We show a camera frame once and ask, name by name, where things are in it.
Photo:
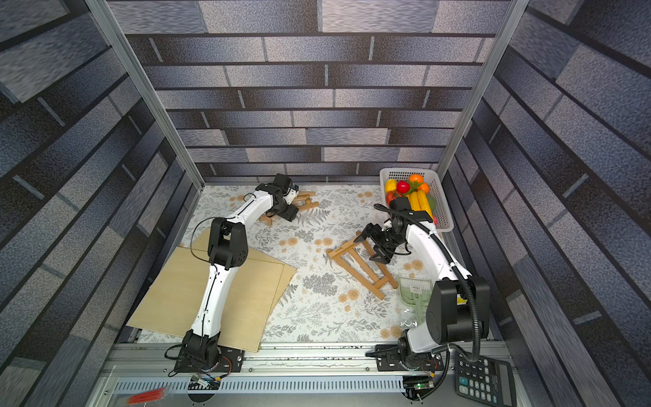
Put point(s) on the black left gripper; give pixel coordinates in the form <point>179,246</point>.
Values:
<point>292,214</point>

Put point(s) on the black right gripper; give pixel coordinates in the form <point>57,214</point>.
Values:
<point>381,243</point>

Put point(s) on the small wooden easel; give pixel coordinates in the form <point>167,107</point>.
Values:
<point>304,201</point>

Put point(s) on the thin plywood board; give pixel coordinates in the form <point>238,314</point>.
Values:
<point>189,295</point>
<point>262,264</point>

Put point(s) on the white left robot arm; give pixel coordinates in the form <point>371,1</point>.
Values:
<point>227,250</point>

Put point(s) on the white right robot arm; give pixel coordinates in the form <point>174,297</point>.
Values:
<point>457,316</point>

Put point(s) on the yellow toy bananas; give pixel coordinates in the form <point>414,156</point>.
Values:
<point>419,201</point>

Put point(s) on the yellow toy lemon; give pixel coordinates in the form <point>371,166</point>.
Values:
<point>391,186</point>

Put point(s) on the red toy apple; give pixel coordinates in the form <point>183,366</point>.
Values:
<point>403,187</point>

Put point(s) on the white plastic fruit basket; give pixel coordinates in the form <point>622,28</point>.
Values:
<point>426,187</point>

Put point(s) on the orange toy fruit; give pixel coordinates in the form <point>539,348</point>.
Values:
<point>416,179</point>

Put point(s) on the black calculator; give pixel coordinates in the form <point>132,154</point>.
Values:
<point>487,381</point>

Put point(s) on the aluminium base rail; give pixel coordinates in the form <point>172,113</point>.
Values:
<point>280,374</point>

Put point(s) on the aluminium corner post left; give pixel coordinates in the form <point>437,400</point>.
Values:
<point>110,27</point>

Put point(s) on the aluminium corner post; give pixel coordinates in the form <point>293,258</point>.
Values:
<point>513,16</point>
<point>110,27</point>

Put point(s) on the aluminium corner post right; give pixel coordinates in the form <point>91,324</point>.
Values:
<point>513,16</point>

